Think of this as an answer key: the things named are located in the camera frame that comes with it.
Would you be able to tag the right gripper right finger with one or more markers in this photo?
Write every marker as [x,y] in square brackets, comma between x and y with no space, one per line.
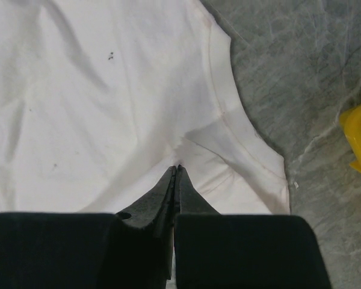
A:
[214,250]

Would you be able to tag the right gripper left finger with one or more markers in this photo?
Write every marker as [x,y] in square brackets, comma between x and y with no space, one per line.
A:
[129,249]

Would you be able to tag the white t shirt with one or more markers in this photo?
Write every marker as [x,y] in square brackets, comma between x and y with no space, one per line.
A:
[99,98]

